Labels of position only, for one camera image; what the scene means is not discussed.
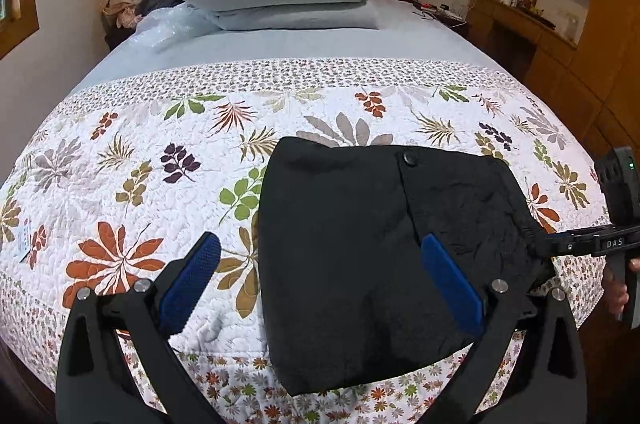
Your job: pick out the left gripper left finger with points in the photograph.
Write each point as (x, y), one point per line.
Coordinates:
(94, 383)

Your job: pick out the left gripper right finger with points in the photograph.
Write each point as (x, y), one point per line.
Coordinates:
(548, 383)

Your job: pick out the black pants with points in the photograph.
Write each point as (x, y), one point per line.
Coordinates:
(376, 261)

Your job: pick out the person's right hand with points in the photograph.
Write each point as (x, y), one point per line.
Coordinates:
(621, 288)

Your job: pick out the wooden side cabinet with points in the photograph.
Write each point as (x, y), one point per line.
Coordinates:
(593, 90)

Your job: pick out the floral quilted bedspread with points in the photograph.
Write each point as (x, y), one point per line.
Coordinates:
(123, 177)

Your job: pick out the dark nightstand with clutter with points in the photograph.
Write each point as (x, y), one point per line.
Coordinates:
(443, 15)

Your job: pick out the light blue bed sheet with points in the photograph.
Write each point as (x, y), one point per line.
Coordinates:
(400, 34)

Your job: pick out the clear plastic bag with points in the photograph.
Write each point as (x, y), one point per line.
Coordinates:
(166, 27)

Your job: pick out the wooden framed side window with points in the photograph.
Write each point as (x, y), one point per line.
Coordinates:
(19, 20)

